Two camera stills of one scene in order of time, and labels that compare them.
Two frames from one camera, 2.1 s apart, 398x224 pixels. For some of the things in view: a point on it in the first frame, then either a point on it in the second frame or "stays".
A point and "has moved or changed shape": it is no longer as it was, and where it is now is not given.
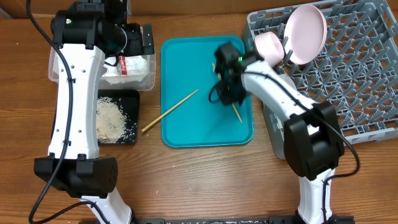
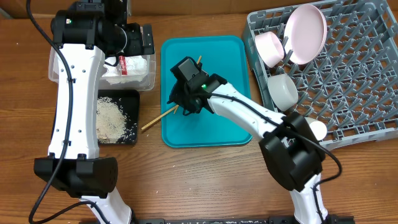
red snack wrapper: (122, 61) stays
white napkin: (137, 67) stays
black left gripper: (137, 48) stays
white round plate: (305, 28) stays
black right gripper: (226, 99) -> (174, 98)
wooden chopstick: (233, 104) has moved or changed shape
